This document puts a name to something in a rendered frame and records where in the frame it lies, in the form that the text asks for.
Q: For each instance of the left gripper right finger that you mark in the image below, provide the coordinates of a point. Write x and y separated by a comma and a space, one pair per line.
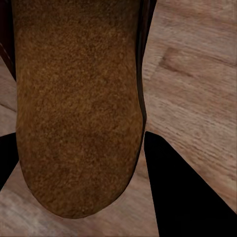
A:
185, 205

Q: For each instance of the sandal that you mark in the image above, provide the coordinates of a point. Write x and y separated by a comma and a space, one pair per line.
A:
81, 113

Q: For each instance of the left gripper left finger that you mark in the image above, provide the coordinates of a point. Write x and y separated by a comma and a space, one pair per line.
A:
8, 157

